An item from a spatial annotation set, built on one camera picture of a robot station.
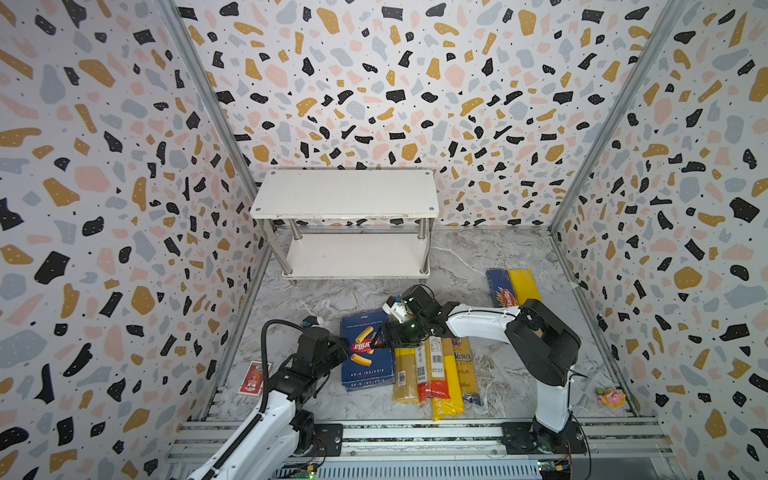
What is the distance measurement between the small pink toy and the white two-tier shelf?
0.59 metres

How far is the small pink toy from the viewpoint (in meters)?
0.78

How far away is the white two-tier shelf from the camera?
2.65 feet
